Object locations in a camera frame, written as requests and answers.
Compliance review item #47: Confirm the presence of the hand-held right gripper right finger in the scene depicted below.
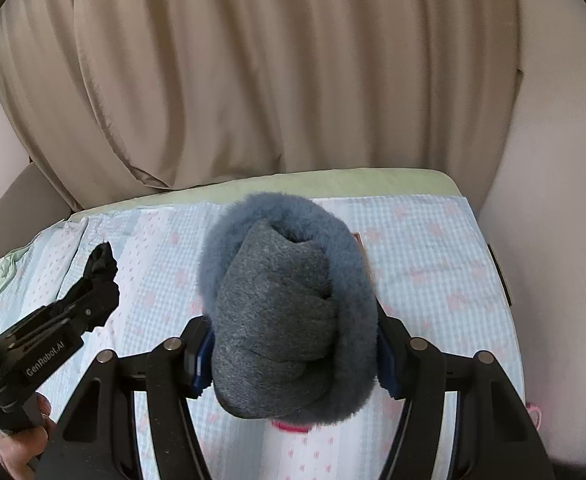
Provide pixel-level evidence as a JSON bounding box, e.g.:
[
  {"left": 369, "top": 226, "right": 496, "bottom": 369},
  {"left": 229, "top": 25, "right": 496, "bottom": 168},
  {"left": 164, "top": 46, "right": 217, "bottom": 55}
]
[{"left": 373, "top": 304, "right": 556, "bottom": 480}]

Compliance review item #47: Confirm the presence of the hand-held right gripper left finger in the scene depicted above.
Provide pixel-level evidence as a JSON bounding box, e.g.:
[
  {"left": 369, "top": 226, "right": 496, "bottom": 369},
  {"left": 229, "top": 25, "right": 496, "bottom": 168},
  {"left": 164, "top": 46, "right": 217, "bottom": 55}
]
[{"left": 38, "top": 317, "right": 219, "bottom": 480}]

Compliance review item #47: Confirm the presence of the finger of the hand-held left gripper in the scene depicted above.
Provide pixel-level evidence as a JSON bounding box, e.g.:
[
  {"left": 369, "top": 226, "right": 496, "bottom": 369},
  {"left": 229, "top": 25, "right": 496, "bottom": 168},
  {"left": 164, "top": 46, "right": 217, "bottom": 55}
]
[
  {"left": 82, "top": 284, "right": 120, "bottom": 334},
  {"left": 57, "top": 279, "right": 100, "bottom": 312}
]

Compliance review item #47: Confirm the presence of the black scrunchie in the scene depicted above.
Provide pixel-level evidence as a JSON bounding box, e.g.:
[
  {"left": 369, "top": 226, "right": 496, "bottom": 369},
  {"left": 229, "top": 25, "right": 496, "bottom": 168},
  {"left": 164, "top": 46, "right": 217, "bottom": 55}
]
[{"left": 84, "top": 241, "right": 119, "bottom": 287}]

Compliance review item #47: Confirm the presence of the grey sock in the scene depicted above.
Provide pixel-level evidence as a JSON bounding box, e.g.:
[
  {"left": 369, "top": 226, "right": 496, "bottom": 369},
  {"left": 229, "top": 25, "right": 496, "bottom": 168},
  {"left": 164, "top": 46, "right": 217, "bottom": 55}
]
[{"left": 198, "top": 191, "right": 382, "bottom": 427}]

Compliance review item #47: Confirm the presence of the person's left hand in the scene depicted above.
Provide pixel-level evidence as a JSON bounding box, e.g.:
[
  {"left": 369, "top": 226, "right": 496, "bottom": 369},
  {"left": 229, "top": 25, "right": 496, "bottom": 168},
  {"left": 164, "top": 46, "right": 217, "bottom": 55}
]
[{"left": 0, "top": 393, "right": 57, "bottom": 476}]

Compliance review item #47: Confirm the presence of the pale green pillow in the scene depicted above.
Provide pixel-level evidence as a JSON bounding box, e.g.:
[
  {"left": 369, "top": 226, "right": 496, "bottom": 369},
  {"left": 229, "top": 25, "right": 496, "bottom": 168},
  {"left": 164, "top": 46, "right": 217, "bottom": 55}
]
[{"left": 0, "top": 251, "right": 35, "bottom": 297}]

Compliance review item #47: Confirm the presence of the light blue checked blanket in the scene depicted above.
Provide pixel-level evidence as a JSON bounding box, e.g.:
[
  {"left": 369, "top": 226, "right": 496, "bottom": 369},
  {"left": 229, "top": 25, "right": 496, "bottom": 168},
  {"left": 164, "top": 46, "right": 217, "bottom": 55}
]
[{"left": 0, "top": 194, "right": 530, "bottom": 480}]

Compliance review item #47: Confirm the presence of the grey headboard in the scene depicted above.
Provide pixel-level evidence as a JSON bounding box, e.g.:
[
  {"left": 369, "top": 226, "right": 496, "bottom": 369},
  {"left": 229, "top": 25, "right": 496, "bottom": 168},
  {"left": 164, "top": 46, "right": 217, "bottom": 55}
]
[{"left": 0, "top": 164, "right": 82, "bottom": 252}]

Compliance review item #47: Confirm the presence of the green bed sheet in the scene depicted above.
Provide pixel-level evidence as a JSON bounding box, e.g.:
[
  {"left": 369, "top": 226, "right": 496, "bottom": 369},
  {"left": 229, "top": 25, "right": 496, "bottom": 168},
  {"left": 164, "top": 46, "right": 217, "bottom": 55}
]
[{"left": 67, "top": 167, "right": 466, "bottom": 222}]

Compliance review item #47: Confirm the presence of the beige curtain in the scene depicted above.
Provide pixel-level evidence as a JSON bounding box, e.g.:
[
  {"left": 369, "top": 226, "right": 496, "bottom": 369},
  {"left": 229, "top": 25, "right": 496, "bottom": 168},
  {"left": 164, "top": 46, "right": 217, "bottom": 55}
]
[{"left": 0, "top": 0, "right": 524, "bottom": 212}]

